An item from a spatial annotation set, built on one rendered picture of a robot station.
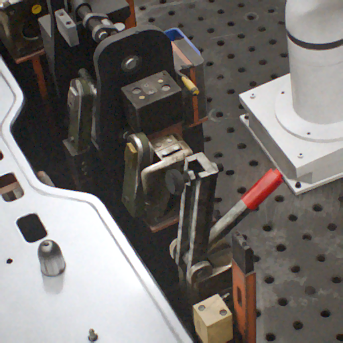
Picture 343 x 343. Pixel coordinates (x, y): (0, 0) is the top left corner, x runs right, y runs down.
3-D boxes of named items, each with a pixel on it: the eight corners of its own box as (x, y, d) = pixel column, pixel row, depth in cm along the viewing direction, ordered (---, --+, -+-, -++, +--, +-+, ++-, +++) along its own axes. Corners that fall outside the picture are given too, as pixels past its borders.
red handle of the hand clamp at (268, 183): (173, 248, 108) (266, 157, 105) (182, 254, 110) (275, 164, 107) (189, 272, 105) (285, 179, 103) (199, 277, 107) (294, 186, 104)
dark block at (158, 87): (149, 271, 151) (119, 86, 121) (185, 254, 153) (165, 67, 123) (162, 292, 148) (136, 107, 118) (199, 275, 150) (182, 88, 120)
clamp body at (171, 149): (136, 302, 148) (108, 145, 120) (197, 273, 151) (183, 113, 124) (163, 343, 142) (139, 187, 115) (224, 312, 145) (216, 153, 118)
